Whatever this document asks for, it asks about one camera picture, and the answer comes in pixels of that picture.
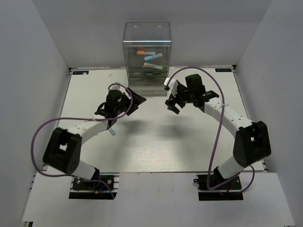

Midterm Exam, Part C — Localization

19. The green cap highlighter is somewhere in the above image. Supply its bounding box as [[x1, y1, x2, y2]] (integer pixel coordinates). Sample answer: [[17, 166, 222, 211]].
[[143, 62, 164, 70]]

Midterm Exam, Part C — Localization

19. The light blue gel pen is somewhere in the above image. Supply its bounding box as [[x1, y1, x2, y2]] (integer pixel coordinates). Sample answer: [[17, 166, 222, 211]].
[[108, 128, 116, 136]]

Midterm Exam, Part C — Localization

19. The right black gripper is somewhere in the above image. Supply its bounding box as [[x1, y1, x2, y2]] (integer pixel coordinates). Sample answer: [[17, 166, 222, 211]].
[[166, 82, 195, 114]]

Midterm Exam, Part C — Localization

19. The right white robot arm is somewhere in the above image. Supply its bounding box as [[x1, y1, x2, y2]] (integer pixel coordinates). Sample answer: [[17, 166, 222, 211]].
[[164, 74, 271, 190]]

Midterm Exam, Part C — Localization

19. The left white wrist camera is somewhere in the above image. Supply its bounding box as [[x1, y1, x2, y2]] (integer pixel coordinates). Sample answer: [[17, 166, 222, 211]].
[[108, 82, 124, 93]]

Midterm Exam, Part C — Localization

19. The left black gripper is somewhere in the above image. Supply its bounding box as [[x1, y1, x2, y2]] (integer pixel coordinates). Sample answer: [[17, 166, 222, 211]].
[[115, 87, 146, 116]]

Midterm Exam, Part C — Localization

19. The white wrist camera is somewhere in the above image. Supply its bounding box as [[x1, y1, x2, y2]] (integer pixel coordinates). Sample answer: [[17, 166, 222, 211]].
[[108, 82, 124, 93], [164, 78, 178, 96]]

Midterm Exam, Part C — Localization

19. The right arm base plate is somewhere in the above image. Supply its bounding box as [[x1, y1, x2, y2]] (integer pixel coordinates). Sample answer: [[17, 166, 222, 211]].
[[193, 175, 243, 201]]

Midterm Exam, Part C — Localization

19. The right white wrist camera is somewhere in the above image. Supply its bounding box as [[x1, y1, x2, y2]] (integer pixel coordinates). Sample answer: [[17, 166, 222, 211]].
[[164, 78, 178, 96]]

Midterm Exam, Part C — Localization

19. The orange cap highlighter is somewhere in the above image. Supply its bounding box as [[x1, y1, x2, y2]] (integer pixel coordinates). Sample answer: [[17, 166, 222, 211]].
[[136, 51, 156, 56]]

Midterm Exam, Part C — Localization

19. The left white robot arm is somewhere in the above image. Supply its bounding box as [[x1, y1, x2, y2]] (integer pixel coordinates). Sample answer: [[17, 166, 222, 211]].
[[43, 88, 147, 189]]

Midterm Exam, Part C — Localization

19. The clear plastic drawer organizer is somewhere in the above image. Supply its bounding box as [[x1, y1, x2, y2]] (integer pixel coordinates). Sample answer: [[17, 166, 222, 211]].
[[123, 21, 172, 96]]

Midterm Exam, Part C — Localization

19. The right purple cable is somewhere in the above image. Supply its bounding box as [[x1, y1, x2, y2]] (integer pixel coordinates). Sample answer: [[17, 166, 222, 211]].
[[169, 67, 256, 191]]

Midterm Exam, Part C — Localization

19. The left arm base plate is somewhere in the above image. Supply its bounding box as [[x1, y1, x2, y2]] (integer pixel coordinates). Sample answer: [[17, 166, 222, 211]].
[[69, 173, 120, 200]]

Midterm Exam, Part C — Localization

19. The green gel pen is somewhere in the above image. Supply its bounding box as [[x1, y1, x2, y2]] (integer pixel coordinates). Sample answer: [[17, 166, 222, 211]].
[[138, 72, 161, 77]]

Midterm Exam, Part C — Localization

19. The blue cap highlighter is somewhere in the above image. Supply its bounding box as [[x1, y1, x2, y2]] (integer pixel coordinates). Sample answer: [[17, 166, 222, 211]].
[[144, 53, 163, 61]]

